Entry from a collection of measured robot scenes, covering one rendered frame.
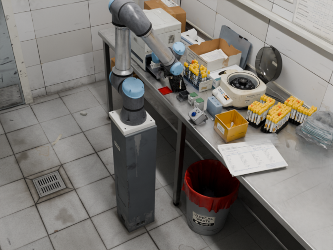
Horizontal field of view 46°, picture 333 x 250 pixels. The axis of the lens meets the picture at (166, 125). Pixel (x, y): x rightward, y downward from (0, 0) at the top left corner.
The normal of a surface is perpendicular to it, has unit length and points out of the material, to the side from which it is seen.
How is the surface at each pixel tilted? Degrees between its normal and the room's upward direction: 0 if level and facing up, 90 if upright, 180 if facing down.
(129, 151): 90
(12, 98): 90
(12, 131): 0
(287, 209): 0
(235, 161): 0
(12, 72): 90
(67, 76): 90
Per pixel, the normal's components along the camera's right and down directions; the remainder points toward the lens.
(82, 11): 0.51, 0.56
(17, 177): 0.04, -0.77
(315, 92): -0.86, 0.30
